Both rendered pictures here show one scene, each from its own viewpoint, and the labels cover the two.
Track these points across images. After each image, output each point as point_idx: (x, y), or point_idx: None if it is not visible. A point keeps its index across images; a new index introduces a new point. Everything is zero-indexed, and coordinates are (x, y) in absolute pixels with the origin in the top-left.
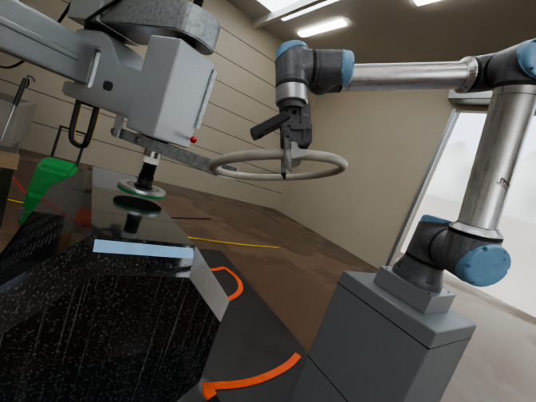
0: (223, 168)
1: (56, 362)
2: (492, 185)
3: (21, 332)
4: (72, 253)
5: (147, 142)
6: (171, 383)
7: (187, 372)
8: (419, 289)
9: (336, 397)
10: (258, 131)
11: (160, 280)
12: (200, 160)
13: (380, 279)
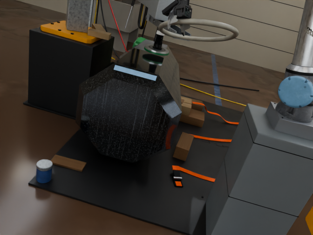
0: (185, 34)
1: (102, 111)
2: (302, 33)
3: (91, 94)
4: (107, 69)
5: (156, 22)
6: (146, 143)
7: (154, 141)
8: (277, 114)
9: (224, 177)
10: (164, 11)
11: (137, 86)
12: (170, 30)
13: (268, 110)
